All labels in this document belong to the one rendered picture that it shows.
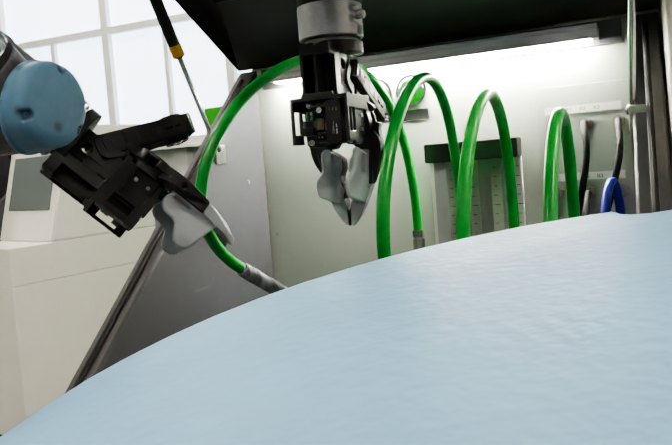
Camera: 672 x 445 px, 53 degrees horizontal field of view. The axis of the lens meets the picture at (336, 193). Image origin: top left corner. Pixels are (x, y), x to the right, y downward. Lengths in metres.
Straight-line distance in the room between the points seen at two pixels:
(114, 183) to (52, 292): 2.84
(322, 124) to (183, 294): 0.40
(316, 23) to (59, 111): 0.30
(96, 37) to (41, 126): 5.70
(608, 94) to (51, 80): 0.76
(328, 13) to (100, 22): 5.48
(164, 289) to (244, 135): 0.33
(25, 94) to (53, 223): 2.99
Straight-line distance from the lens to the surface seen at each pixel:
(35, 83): 0.60
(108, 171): 0.77
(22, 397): 3.59
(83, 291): 3.67
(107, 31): 6.16
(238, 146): 1.17
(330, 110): 0.74
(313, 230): 1.20
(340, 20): 0.77
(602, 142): 1.06
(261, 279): 0.83
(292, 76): 1.18
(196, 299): 1.06
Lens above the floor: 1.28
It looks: 3 degrees down
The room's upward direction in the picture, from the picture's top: 5 degrees counter-clockwise
